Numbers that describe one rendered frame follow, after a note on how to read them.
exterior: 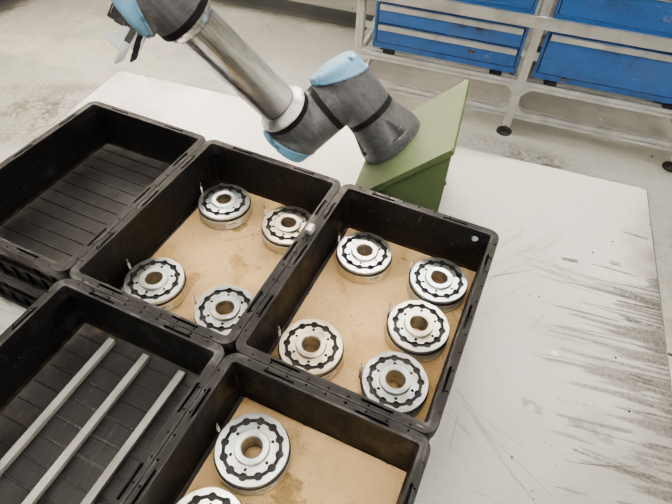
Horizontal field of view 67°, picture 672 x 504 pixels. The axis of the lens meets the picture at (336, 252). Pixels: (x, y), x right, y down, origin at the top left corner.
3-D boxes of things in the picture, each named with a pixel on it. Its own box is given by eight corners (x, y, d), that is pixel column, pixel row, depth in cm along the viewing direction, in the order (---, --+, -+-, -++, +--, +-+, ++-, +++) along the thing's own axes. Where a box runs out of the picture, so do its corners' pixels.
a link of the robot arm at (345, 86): (393, 97, 107) (354, 45, 102) (344, 138, 111) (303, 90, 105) (383, 86, 118) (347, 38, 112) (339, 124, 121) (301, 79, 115)
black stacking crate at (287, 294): (341, 226, 104) (344, 184, 96) (482, 275, 97) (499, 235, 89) (240, 387, 80) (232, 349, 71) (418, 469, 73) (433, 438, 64)
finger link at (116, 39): (95, 52, 120) (114, 24, 123) (120, 66, 121) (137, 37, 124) (95, 45, 117) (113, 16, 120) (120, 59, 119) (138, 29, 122)
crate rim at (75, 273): (211, 146, 105) (209, 137, 103) (343, 190, 97) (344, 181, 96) (69, 284, 80) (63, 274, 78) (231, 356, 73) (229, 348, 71)
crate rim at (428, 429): (343, 190, 97) (344, 181, 96) (497, 241, 90) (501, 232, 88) (232, 356, 73) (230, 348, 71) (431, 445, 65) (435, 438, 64)
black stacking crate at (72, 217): (108, 144, 119) (93, 102, 111) (216, 182, 112) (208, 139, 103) (-37, 259, 95) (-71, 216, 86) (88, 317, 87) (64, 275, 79)
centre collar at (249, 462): (246, 424, 71) (246, 422, 70) (277, 440, 70) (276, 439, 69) (226, 456, 68) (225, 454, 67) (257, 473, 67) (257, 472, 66)
